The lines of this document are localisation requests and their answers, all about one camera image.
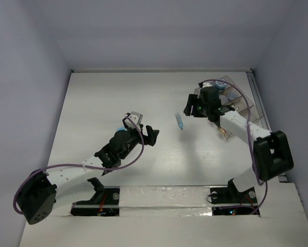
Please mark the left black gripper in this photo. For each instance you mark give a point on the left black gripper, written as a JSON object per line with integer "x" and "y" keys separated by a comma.
{"x": 149, "y": 139}

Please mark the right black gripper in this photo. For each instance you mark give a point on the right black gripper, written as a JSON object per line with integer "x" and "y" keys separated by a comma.
{"x": 192, "y": 100}

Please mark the blue pencil shaped highlighter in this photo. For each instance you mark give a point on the blue pencil shaped highlighter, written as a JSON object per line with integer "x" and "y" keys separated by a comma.
{"x": 179, "y": 120}

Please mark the blue eraser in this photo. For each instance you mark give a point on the blue eraser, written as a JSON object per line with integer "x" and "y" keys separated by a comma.
{"x": 121, "y": 128}

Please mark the blue lidded jar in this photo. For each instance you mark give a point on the blue lidded jar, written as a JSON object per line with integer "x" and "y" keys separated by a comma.
{"x": 220, "y": 84}

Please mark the clear purple clip jar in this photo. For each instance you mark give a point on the clear purple clip jar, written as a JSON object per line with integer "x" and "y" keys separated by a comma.
{"x": 223, "y": 99}

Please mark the red capped white marker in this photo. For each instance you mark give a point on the red capped white marker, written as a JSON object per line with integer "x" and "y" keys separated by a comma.
{"x": 233, "y": 108}

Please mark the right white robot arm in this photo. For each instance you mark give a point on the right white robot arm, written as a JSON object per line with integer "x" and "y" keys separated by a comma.
{"x": 269, "y": 151}

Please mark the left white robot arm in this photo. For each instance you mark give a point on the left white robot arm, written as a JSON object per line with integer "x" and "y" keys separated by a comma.
{"x": 37, "y": 196}

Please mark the clear tiered organizer box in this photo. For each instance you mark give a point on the clear tiered organizer box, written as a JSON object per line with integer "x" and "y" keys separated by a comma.
{"x": 256, "y": 113}

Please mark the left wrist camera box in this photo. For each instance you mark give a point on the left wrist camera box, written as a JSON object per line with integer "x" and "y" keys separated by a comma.
{"x": 131, "y": 119}

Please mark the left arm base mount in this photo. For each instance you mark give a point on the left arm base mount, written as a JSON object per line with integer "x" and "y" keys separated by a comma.
{"x": 103, "y": 203}

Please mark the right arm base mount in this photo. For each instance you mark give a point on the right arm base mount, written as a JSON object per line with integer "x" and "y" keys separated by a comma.
{"x": 228, "y": 201}

